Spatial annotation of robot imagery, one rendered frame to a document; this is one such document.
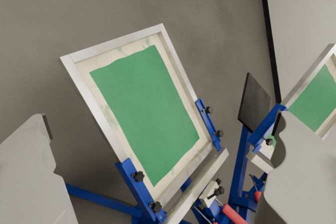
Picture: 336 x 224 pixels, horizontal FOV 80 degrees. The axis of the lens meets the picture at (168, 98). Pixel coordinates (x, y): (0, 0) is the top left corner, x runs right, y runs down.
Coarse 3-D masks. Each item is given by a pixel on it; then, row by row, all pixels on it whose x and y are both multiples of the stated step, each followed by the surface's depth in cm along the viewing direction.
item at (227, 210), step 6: (252, 180) 135; (258, 192) 126; (258, 198) 124; (222, 204) 114; (198, 210) 108; (222, 210) 111; (228, 210) 110; (204, 216) 107; (228, 216) 110; (234, 216) 109; (240, 216) 110; (210, 222) 106; (216, 222) 105; (234, 222) 109; (240, 222) 108; (246, 222) 109
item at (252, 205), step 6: (246, 192) 135; (234, 198) 135; (240, 198) 132; (246, 198) 130; (240, 204) 130; (246, 204) 127; (252, 204) 130; (240, 210) 133; (246, 210) 130; (252, 210) 132; (210, 216) 115; (222, 216) 112; (246, 216) 129; (204, 222) 113; (222, 222) 109
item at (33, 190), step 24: (0, 144) 8; (24, 144) 8; (48, 144) 9; (0, 168) 7; (24, 168) 7; (48, 168) 9; (0, 192) 6; (24, 192) 6; (48, 192) 6; (0, 216) 6; (24, 216) 6; (48, 216) 6; (72, 216) 6
